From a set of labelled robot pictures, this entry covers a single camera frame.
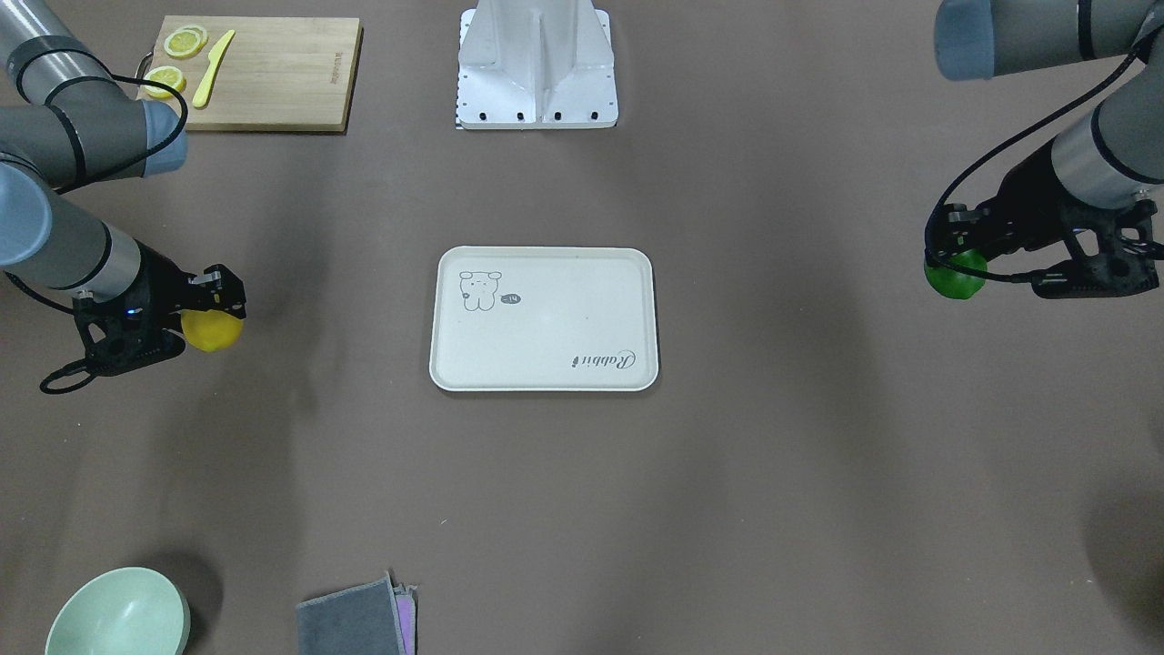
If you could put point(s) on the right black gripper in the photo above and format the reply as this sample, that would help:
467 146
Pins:
162 283

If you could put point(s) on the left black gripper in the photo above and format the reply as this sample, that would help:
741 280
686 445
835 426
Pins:
1020 202

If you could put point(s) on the yellow lemon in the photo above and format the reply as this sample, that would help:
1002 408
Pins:
210 331

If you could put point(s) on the green lime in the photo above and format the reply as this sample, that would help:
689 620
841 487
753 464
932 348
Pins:
956 285

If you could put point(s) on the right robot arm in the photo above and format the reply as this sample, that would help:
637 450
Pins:
77 127

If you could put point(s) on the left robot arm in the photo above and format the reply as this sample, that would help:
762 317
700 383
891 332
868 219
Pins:
1108 154

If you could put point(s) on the cream rabbit tray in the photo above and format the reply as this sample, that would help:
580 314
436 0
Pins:
544 319

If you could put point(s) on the yellow plastic knife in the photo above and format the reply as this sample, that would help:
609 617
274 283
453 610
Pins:
215 57

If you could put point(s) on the lemon slice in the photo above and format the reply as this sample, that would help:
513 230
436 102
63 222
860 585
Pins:
164 82
185 41

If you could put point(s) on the wooden cutting board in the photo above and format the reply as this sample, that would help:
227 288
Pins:
280 75

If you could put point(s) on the mint green bowl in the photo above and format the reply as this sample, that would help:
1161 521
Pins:
131 610

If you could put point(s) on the grey folded cloth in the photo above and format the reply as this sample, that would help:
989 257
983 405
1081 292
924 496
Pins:
374 618

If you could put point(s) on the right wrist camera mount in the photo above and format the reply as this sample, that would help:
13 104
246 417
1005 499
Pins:
118 336

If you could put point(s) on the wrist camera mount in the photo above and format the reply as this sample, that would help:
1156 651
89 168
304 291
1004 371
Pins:
118 336
1111 253

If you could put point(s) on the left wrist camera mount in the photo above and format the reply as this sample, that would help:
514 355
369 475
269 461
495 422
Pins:
1111 253

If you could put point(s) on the white camera pillar mount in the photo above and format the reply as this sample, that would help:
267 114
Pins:
535 65

